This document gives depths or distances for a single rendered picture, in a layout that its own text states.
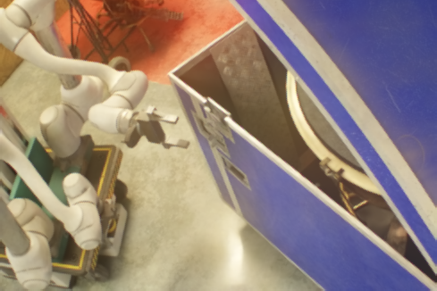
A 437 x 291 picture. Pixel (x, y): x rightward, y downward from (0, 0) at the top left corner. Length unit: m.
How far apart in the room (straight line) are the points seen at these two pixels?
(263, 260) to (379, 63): 1.49
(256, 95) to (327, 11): 1.03
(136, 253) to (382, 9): 1.82
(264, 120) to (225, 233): 0.63
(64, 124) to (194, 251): 0.84
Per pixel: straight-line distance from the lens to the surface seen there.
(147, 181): 2.64
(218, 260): 2.30
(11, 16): 1.88
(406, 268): 1.19
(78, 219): 1.71
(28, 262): 1.83
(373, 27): 0.94
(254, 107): 1.92
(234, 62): 1.78
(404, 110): 0.92
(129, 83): 1.88
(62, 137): 2.20
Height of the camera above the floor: 2.04
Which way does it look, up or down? 49 degrees down
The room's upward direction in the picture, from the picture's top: 20 degrees counter-clockwise
